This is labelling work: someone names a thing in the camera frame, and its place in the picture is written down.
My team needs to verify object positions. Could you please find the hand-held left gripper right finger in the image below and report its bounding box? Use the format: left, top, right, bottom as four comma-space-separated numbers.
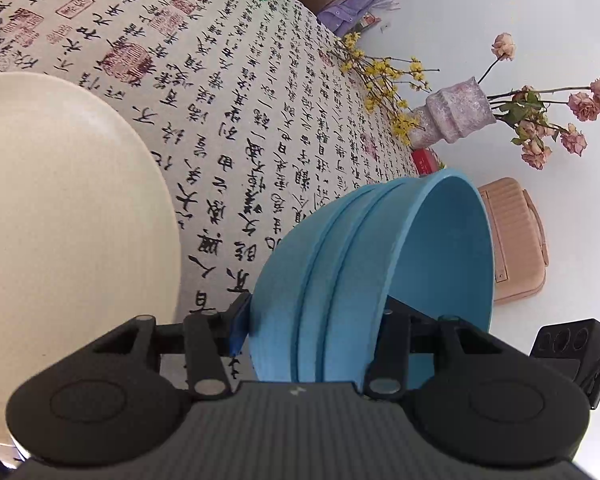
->
362, 296, 507, 402

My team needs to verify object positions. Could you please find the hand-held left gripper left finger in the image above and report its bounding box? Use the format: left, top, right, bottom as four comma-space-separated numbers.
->
87, 292, 255, 403

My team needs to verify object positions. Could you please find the cream plate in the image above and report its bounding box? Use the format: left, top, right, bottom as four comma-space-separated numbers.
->
0, 72, 183, 446

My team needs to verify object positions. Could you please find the pink ribbed case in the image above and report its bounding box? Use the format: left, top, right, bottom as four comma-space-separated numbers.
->
477, 177, 551, 306

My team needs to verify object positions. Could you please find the red box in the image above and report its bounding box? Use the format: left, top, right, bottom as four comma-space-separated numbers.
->
411, 147, 447, 177

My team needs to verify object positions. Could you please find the bunch of dried pink roses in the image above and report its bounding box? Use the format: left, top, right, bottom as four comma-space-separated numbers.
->
477, 32, 600, 171

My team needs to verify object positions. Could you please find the pink speckled vase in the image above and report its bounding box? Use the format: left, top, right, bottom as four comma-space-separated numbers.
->
410, 76, 496, 148

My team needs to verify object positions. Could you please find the yellow blossom branch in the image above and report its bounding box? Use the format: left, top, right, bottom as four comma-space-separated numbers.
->
332, 31, 441, 136

